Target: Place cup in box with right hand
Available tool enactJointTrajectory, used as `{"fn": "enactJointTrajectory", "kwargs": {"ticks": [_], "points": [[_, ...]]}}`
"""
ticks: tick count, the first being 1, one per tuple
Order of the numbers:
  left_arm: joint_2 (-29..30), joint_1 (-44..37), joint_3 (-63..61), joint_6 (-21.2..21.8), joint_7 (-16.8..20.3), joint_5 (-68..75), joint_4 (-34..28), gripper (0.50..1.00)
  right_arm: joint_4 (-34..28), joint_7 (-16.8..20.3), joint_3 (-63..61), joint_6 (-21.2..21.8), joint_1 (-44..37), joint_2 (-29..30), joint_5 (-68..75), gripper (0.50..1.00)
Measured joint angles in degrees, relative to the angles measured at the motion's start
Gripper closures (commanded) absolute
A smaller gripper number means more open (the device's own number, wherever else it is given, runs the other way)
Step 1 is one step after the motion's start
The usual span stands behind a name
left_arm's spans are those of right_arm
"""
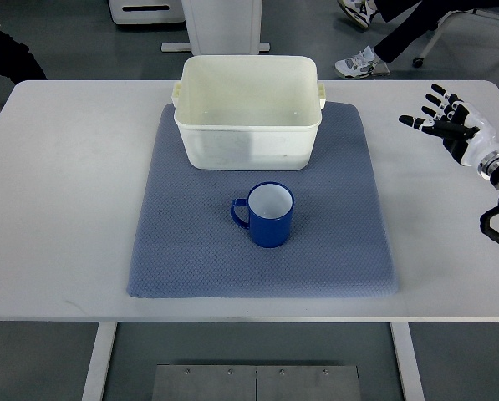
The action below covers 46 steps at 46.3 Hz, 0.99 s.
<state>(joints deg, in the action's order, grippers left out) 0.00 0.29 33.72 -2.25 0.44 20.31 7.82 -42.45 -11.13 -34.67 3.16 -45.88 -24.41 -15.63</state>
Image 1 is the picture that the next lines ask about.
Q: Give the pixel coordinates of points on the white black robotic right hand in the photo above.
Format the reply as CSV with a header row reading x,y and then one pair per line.
x,y
466,134

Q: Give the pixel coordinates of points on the blue enamel mug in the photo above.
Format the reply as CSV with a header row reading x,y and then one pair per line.
x,y
266,213

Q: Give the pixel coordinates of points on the white plastic box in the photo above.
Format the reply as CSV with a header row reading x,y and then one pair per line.
x,y
249,112

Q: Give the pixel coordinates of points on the person's black trouser legs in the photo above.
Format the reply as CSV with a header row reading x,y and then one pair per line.
x,y
423,18

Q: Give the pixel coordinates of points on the white grey sneaker lower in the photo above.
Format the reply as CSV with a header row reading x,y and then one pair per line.
x,y
362,65

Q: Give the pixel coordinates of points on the white grey sneaker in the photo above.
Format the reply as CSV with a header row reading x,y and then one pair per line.
x,y
362,65
361,12

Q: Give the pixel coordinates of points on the white grey sneaker upper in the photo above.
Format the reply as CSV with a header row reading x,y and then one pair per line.
x,y
361,12

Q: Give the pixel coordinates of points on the right white table leg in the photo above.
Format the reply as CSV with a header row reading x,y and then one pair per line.
x,y
407,364

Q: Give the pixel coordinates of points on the white table leg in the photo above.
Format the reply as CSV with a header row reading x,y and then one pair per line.
x,y
99,362
407,364

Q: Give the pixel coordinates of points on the blue textured mat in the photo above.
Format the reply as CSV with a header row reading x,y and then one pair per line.
x,y
187,245

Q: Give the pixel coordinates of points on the white cabinet with slot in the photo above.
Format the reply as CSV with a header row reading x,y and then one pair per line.
x,y
127,12

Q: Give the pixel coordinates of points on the left white table leg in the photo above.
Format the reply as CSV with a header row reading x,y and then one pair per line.
x,y
99,362

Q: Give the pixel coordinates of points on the person in black left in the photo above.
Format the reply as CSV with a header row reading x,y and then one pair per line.
x,y
17,63

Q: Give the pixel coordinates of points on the white pedestal column base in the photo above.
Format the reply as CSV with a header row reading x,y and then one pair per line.
x,y
221,28

